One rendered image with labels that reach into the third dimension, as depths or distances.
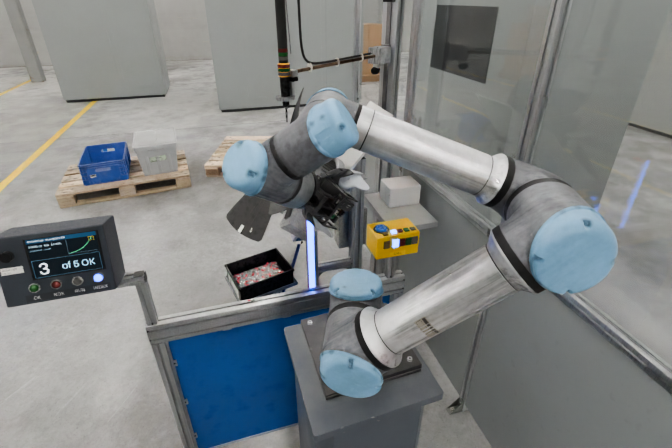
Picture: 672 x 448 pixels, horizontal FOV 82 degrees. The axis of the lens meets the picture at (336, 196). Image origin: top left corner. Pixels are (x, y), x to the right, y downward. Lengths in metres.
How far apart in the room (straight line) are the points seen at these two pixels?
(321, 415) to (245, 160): 0.60
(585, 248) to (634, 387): 0.78
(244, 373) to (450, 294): 1.12
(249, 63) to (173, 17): 6.86
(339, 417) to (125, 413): 1.58
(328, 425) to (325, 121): 0.65
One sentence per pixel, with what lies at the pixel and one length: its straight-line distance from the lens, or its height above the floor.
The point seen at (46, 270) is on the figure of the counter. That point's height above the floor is 1.16.
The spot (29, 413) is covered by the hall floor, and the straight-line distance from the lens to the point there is 2.60.
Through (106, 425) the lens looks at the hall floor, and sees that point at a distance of 2.37.
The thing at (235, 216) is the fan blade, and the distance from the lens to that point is 1.67.
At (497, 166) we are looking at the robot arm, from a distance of 0.71.
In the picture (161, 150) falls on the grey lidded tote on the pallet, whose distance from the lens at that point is 4.30.
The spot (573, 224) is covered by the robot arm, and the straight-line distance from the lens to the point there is 0.60.
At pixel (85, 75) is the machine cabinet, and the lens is 8.82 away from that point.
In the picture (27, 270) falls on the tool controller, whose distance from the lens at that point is 1.29.
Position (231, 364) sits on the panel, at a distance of 1.59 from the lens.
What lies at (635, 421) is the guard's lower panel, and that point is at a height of 0.81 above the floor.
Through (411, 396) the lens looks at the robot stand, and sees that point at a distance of 0.98.
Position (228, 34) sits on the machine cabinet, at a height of 1.25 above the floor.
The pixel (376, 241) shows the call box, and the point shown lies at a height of 1.06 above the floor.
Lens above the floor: 1.79
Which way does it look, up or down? 27 degrees down
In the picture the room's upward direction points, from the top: straight up
